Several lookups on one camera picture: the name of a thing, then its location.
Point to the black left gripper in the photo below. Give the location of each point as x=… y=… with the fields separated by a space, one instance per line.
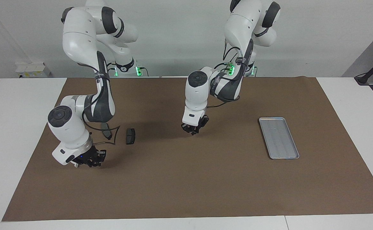
x=199 y=122

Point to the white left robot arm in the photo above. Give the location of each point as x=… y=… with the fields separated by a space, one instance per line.
x=196 y=92

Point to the dark grey brake pad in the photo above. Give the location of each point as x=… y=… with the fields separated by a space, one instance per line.
x=130 y=136
x=107 y=131

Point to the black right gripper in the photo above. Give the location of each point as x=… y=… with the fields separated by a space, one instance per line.
x=86 y=155

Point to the silver metal tray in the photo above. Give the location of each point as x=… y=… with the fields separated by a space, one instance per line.
x=279 y=137

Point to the brown table mat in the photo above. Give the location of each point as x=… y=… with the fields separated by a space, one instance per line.
x=205 y=185

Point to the black clamp stand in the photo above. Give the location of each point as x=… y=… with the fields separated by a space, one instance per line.
x=370 y=75

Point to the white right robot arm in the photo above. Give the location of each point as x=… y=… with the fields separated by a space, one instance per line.
x=78 y=32

